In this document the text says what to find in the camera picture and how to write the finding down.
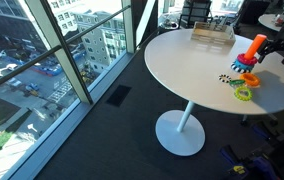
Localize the blue handled clamp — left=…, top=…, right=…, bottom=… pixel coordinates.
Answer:
left=251, top=123, right=270, bottom=140
left=220, top=146, right=240, bottom=166
left=251, top=156, right=280, bottom=180

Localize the black mesh chair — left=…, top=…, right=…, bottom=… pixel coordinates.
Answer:
left=178, top=0, right=214, bottom=29

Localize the large black white striped ring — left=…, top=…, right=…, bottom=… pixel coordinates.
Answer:
left=230, top=63, right=255, bottom=74

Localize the orange ring holder post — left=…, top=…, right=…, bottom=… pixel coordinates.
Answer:
left=243, top=33, right=268, bottom=61

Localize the green beaded ring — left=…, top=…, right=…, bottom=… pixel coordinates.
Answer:
left=229, top=78, right=246, bottom=87

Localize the light wooden tray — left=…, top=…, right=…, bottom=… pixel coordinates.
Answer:
left=190, top=21, right=237, bottom=46

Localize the dark window railing bar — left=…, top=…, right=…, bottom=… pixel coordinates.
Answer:
left=0, top=4, right=132, bottom=96

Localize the narrow white window mullion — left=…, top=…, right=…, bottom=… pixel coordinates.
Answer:
left=121, top=0, right=135, bottom=54

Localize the white table pedestal base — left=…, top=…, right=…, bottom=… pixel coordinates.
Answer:
left=154, top=100, right=206, bottom=157

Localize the orange honeycomb ring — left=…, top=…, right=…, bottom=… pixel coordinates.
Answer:
left=239, top=72, right=261, bottom=88

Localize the red bumpy ring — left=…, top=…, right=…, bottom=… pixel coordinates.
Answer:
left=236, top=53, right=259, bottom=67

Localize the blue ring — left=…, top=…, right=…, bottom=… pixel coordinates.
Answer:
left=234, top=59, right=256, bottom=72

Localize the small black white striped ring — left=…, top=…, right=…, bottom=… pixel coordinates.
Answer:
left=218, top=73, right=232, bottom=84

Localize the wide white window mullion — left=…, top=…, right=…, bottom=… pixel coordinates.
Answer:
left=25, top=0, right=94, bottom=105

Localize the white round side table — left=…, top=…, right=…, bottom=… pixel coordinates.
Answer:
left=257, top=13, right=284, bottom=33

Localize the yellow label tag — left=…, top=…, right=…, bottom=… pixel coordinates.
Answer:
left=233, top=165, right=246, bottom=175

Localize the dark floor vent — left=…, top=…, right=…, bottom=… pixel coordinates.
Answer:
left=105, top=84, right=133, bottom=108

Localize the yellow green bumpy ring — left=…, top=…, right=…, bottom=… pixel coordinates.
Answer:
left=234, top=86, right=254, bottom=102

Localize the clutter on side table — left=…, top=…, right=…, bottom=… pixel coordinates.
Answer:
left=274, top=14, right=284, bottom=27

